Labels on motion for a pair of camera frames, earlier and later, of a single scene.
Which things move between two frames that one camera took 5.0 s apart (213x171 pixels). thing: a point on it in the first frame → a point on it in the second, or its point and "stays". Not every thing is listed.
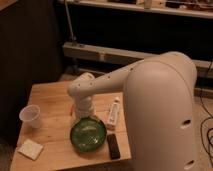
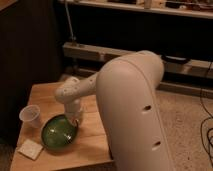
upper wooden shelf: (186, 8) stays
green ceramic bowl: (88, 134) → (59, 132)
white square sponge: (30, 149) stays
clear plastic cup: (30, 115) stays
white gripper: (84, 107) → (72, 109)
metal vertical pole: (66, 5) stays
